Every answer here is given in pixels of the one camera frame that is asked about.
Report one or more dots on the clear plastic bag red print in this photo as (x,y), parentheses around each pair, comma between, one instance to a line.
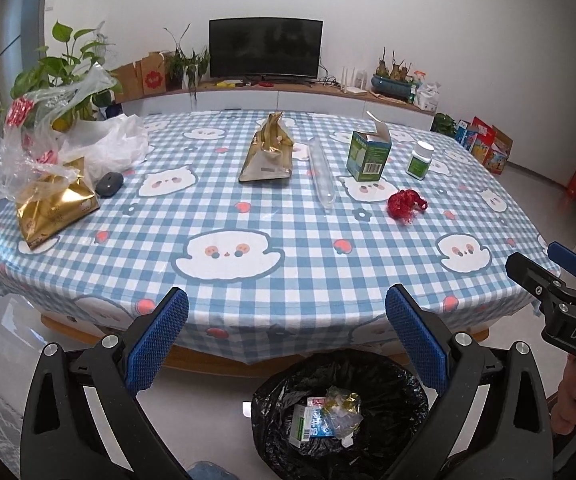
(47,105)

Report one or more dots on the blue white milk carton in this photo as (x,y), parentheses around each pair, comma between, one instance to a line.
(318,425)

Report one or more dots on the waste bin black liner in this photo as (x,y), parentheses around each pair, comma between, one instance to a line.
(278,425)

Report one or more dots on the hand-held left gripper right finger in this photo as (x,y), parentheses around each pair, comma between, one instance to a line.
(415,340)

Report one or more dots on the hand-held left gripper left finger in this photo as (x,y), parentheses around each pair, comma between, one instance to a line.
(160,340)

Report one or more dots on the clear bag of gold wrappers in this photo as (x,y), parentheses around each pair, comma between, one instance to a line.
(343,410)

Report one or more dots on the pothos plant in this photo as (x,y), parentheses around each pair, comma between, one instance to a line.
(52,70)

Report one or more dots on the white packet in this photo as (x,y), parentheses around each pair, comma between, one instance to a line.
(429,97)

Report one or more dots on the black television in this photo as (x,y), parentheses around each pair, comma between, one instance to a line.
(265,47)

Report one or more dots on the cardboard box red flower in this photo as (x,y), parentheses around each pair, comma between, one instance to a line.
(154,75)

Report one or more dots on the white green medicine box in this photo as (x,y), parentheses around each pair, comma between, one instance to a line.
(300,427)

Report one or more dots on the white pill bottle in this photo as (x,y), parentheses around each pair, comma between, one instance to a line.
(419,162)

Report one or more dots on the clear plastic tube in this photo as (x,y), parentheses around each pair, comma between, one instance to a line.
(323,175)

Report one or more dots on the green potted plant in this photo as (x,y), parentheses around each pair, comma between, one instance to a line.
(187,65)

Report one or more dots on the white plastic bag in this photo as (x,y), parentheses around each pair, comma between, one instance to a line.
(112,145)

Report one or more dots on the green cardboard box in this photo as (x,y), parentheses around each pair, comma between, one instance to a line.
(365,157)

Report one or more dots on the blue slipper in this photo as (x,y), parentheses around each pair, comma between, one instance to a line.
(212,471)

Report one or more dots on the white spray bottle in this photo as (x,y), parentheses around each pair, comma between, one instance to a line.
(420,82)

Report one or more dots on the grey computer mouse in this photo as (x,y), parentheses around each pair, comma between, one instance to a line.
(109,183)

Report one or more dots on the red wrapper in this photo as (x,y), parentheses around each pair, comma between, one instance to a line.
(403,205)

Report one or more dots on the small green floor plant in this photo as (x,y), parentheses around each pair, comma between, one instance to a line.
(445,125)

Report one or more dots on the pale spindly plant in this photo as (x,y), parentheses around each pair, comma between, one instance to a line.
(101,42)

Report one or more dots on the blue checked tablecloth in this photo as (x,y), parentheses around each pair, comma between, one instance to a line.
(318,260)

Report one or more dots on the red floor object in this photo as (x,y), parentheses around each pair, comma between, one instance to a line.
(575,187)

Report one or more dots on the bonsai in blue pot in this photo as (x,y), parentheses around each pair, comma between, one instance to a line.
(392,84)

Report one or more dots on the blue printed box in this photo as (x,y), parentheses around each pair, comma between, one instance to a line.
(465,134)

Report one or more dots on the cardboard box colourful print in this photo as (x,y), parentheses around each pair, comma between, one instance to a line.
(499,155)

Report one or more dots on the white television cabinet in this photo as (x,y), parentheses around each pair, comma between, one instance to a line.
(293,102)

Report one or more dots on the gold foil bag red label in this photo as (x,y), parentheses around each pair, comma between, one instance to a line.
(52,210)

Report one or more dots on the white router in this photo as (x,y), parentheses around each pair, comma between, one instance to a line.
(354,90)

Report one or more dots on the red printed box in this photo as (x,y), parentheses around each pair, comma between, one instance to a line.
(483,135)

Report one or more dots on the white crumpled paper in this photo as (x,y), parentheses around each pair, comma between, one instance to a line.
(346,441)

